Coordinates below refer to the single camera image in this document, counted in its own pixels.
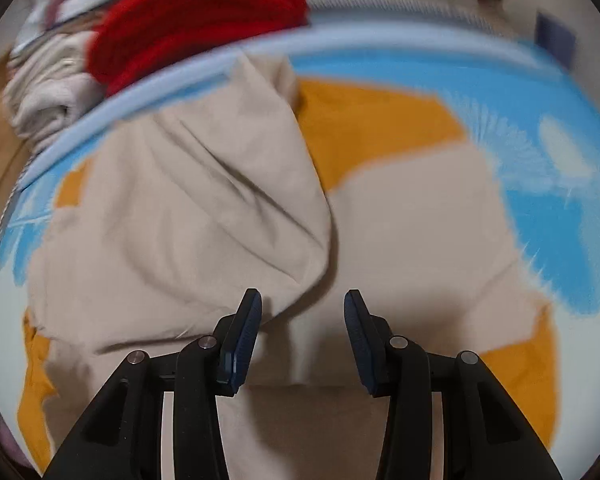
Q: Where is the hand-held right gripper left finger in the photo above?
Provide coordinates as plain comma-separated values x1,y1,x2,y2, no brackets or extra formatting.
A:
42,288,263,480

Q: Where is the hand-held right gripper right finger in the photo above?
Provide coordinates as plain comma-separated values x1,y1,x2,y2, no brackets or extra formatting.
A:
344,289,563,480

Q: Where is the beige and mustard hooded jacket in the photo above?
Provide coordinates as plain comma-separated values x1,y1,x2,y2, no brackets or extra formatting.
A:
17,52,561,480

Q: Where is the bed with blue printed sheet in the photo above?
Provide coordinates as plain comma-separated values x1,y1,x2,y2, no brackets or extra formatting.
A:
0,7,600,461

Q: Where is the folded white quilt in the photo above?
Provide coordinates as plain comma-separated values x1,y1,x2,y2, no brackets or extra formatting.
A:
2,30,112,147

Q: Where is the folded red blanket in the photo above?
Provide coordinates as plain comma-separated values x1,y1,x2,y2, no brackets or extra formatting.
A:
87,0,311,98

